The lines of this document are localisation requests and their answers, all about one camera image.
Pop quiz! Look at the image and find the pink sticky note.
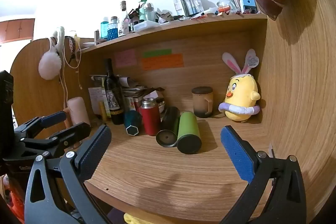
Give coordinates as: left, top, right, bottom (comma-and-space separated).
114, 49, 137, 68

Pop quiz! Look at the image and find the teal plastic bottle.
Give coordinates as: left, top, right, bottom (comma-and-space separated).
100, 17, 110, 40

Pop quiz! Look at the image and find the pink cylinder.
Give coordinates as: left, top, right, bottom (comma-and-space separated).
67, 97, 91, 128

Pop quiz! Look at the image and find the dark green cup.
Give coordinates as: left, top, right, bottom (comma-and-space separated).
156, 106, 181, 148

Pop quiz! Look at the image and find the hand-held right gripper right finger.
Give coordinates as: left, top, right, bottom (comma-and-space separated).
219, 125, 307, 224

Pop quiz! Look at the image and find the dark wine bottle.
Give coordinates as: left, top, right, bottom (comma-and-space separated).
103, 58, 125, 125

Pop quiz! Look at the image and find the glass bottle with cork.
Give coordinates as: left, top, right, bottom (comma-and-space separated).
120, 1, 132, 35

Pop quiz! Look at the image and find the yellow cloth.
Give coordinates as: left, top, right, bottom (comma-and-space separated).
123, 212, 148, 224

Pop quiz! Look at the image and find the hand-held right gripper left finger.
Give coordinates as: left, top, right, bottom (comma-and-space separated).
24, 125, 113, 224

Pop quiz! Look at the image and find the blue pencil sharpener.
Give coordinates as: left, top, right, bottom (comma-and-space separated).
240, 0, 258, 15

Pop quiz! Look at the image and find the white plastic tray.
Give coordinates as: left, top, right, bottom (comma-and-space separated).
133, 20, 161, 33

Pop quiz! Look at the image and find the teal hexagonal bottle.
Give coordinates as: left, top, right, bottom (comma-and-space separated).
123, 110, 142, 136

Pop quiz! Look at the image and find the brown mug with lid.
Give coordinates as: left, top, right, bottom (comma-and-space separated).
191, 86, 214, 118

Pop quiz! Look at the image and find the orange sticky note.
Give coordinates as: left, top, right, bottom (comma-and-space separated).
141, 54, 184, 71

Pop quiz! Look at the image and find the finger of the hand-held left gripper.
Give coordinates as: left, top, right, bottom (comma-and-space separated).
14, 111, 67, 139
22, 122, 91, 156

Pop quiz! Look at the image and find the blue dotted bottle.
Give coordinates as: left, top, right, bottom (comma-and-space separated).
107, 16, 119, 41

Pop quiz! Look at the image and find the yellow tube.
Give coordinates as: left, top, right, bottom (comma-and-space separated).
98, 101, 108, 121

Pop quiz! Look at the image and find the white earphone cable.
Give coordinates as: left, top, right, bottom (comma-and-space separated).
60, 38, 83, 111

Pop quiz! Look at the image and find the red thermos flask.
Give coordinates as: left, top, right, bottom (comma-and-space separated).
139, 98, 161, 137

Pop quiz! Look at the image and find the green pump bottle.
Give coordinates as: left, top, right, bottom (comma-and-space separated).
138, 0, 148, 23

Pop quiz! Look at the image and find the wooden wall cabinet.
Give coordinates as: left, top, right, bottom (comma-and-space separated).
0, 18, 35, 43

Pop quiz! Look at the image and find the orange cloth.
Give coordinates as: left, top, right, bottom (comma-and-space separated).
2, 175, 26, 224

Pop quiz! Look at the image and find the round glass bowl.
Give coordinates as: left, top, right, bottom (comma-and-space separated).
217, 0, 237, 15

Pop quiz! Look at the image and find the clear plastic package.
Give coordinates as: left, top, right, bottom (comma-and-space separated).
173, 0, 204, 17

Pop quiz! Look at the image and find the stack of papers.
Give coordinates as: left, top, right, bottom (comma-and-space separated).
119, 76, 166, 99

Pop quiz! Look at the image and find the green sticky note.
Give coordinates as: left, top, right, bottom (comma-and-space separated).
143, 48, 172, 58

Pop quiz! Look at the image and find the patterned headband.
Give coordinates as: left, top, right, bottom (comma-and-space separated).
64, 36, 82, 62

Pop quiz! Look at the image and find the yellow chick plush toy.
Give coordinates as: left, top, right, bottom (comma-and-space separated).
218, 49, 261, 123

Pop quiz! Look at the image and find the white paper note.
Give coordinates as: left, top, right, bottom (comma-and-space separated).
88, 86, 106, 115

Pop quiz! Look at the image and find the white fluffy pompom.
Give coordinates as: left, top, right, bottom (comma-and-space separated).
38, 26, 66, 80

